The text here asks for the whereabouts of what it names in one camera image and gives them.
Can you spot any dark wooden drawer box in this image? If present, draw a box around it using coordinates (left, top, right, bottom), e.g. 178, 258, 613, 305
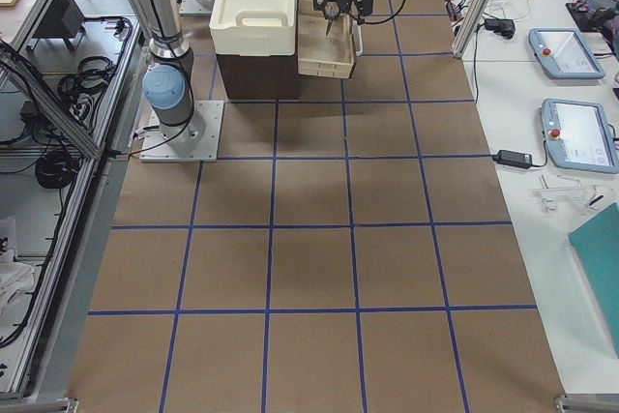
217, 0, 357, 101

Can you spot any white plastic tray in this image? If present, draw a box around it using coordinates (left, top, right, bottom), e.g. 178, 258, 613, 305
209, 0, 297, 56

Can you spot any far blue teach pendant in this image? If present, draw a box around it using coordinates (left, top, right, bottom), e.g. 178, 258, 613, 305
528, 28, 605, 79

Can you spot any blue teach pendant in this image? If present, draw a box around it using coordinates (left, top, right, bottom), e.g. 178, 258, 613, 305
540, 99, 618, 174
528, 28, 605, 79

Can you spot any black power adapter right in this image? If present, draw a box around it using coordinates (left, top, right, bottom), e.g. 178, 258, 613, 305
491, 149, 533, 169

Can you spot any near blue teach pendant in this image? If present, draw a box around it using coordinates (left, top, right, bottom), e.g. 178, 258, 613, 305
540, 99, 618, 174

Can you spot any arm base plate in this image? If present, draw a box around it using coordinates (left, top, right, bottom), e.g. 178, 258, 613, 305
137, 101, 225, 162

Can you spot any clear acrylic bracket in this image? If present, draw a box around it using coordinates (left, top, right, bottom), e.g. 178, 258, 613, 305
534, 175, 606, 213

